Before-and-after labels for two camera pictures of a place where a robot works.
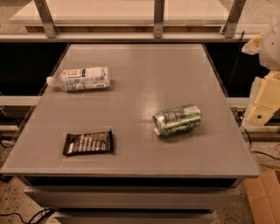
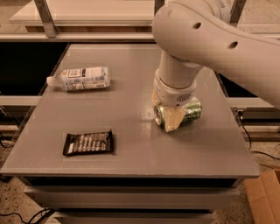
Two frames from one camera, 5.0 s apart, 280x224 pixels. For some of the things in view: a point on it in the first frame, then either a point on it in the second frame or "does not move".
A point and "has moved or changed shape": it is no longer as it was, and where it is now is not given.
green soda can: [177, 120] has moved or changed shape
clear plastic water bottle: [81, 79] does not move
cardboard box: [263, 198] does not move
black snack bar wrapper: [95, 142] does not move
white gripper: [271, 51] → [171, 94]
